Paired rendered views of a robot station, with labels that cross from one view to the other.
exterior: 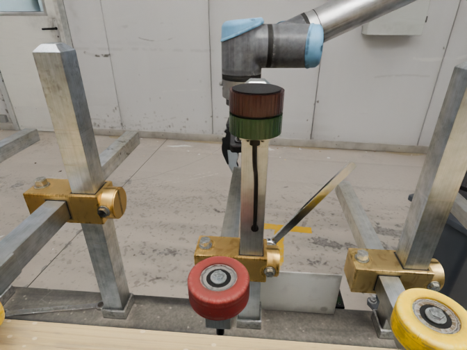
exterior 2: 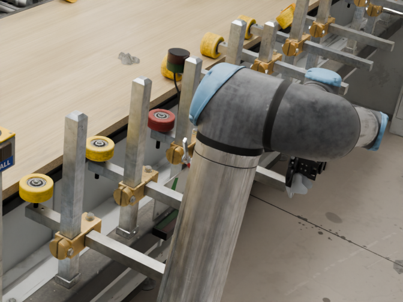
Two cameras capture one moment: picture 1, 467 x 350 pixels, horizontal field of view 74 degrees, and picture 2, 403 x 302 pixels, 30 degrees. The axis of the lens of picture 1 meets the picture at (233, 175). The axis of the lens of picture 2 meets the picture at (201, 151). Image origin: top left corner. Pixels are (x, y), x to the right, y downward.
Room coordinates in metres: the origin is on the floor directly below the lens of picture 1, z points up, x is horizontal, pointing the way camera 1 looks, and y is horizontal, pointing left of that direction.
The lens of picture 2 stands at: (1.09, -1.73, 1.92)
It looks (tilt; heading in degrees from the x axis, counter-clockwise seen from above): 30 degrees down; 111
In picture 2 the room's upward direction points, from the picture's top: 9 degrees clockwise
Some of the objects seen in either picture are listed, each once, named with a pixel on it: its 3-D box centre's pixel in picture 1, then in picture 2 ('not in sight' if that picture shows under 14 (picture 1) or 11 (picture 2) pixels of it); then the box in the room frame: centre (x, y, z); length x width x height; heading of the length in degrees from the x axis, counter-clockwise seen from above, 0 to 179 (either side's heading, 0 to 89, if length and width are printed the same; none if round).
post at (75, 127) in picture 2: not in sight; (71, 205); (0.35, -0.53, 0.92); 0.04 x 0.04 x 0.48; 85
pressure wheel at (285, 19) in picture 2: not in sight; (287, 18); (0.32, 1.02, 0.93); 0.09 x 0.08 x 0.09; 175
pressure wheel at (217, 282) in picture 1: (219, 304); (159, 130); (0.29, 0.02, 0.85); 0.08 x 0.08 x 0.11
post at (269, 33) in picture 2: not in sight; (259, 88); (0.43, 0.47, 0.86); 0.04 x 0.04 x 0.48; 85
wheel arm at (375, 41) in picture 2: not in sight; (346, 32); (0.57, 1.00, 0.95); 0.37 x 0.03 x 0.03; 175
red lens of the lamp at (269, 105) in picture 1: (256, 99); (178, 56); (0.34, -0.03, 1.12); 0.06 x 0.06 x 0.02
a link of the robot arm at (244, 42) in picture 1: (242, 48); (319, 94); (0.73, -0.02, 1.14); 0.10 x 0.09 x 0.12; 91
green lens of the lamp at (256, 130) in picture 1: (255, 121); (177, 64); (0.34, -0.03, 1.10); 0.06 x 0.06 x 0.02
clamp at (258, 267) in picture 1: (237, 260); (184, 147); (0.39, -0.01, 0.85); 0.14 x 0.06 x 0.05; 85
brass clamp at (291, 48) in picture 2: not in sight; (295, 44); (0.45, 0.74, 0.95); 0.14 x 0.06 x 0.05; 85
